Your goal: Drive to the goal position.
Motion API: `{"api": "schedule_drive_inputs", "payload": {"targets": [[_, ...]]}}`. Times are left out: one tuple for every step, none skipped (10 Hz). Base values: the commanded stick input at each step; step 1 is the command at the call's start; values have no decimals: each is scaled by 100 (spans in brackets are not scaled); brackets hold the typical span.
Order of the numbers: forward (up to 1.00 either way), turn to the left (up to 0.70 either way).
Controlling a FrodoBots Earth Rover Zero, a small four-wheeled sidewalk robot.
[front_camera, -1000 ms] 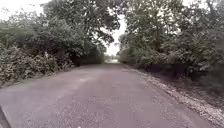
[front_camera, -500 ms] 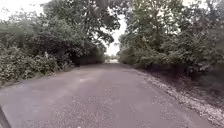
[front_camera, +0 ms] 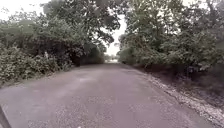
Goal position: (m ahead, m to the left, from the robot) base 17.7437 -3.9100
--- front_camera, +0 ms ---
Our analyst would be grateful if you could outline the grey asphalt road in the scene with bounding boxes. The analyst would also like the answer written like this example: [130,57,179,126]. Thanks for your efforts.
[0,62,218,128]

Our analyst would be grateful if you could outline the dense bushes and trees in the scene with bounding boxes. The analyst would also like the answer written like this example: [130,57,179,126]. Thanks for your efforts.
[0,0,122,86]
[116,0,224,88]

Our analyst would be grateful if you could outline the gravel and dirt verge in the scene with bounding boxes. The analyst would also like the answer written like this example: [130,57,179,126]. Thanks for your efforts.
[123,63,224,128]

